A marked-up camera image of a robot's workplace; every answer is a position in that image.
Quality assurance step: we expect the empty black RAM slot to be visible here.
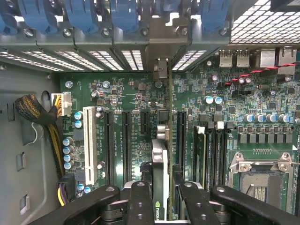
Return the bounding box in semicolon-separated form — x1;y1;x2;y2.
206;121;215;191
221;121;234;191
213;120;225;191

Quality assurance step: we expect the open black PC case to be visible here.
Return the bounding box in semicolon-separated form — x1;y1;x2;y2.
0;0;300;225

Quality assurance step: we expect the perforated metal slot blank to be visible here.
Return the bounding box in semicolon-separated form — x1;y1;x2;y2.
0;51;63;71
87;50;124;71
22;50;84;71
172;50;207;71
121;50;144;71
55;50;104;71

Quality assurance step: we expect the long PCIe expansion slot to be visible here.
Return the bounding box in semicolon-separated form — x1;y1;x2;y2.
104;110;116;187
121;110;133;185
177;110;188;168

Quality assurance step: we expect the braided yellow black power cable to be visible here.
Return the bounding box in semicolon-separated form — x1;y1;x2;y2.
14;93;66;180

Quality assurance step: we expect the white power connector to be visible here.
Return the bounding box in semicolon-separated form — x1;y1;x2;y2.
51;92;72;117

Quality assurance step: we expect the CPU socket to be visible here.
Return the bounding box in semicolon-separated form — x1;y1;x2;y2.
228;151;300;215

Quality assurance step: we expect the blue card retention clip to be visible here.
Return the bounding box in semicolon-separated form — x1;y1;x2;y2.
63;0;100;35
16;0;58;33
199;0;232;33
109;0;140;33

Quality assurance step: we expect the black installed RAM stick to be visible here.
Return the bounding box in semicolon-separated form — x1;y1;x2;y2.
194;126;207;188

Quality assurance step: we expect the metal network port block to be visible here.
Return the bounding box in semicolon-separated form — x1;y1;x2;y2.
259;46;299;76

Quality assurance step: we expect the black plug with coloured wires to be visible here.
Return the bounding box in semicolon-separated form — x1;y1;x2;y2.
57;173;76;207

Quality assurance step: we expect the metal USB port block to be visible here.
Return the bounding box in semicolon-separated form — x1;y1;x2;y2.
235;49;251;68
219;49;234;68

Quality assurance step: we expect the white PCI expansion slot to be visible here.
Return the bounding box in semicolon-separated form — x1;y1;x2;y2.
82;105;98;186

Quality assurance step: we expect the green motherboard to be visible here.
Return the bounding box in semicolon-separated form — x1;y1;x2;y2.
58;46;300;218

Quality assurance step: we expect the twisted red black wire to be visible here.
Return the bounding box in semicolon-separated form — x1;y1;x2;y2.
224;61;300;87

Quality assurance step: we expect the short PCIe expansion slot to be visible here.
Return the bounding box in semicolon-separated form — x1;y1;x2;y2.
140;111;150;135

